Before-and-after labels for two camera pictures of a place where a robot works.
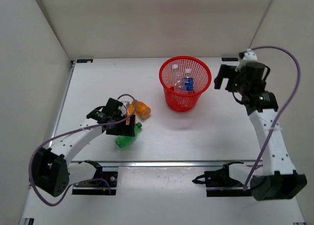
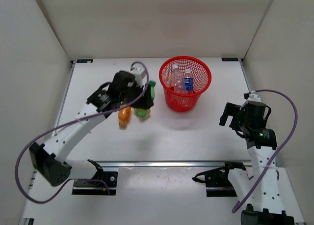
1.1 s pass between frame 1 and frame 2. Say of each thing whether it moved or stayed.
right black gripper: moved
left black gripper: moved
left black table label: stayed
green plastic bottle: moved
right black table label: stayed
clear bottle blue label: stayed
